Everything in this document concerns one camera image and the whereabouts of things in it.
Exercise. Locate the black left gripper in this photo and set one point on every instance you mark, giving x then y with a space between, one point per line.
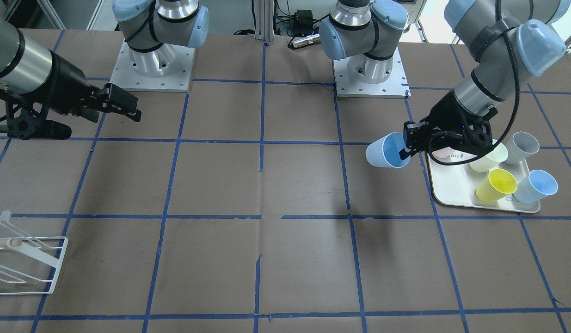
444 113

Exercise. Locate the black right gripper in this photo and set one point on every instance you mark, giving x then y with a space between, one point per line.
63 84

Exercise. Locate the light blue plastic cup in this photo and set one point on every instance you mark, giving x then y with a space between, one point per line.
385 152

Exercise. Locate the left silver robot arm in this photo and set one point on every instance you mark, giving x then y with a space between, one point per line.
512 42

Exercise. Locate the pink plastic cup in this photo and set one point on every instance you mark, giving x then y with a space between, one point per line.
443 153

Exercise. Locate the cream white plastic cup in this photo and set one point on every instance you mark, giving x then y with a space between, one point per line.
490 160

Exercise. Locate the yellow plastic cup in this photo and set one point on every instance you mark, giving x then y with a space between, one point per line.
498 184

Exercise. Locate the grey plastic cup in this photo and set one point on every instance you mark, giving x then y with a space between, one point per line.
521 146

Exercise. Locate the blue plastic cup on tray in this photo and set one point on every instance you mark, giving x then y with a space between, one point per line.
537 185

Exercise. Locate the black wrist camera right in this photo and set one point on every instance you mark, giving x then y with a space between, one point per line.
23 122

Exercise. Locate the white wire cup rack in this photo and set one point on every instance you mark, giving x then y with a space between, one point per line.
29 264

